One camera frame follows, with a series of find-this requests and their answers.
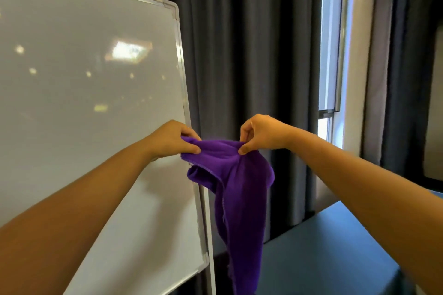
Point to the person's right hand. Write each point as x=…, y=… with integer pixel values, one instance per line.
x=266, y=134

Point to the person's left hand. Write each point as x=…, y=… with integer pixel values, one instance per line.
x=169, y=139

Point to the person's left thumb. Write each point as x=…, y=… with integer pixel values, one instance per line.
x=190, y=149

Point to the person's right thumb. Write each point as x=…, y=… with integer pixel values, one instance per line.
x=250, y=144

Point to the purple microfibre cloth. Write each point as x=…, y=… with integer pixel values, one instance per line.
x=238, y=208

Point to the person's left forearm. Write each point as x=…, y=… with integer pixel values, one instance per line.
x=79, y=208

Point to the person's right forearm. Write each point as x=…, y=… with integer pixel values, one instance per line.
x=373, y=201

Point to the dark grey curtain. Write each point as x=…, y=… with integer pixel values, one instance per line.
x=249, y=80

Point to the white whiteboard stand leg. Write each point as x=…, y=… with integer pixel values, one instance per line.
x=209, y=239

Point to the white whiteboard with metal frame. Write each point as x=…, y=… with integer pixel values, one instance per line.
x=93, y=125

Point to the window with metal frame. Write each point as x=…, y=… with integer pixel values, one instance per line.
x=330, y=52

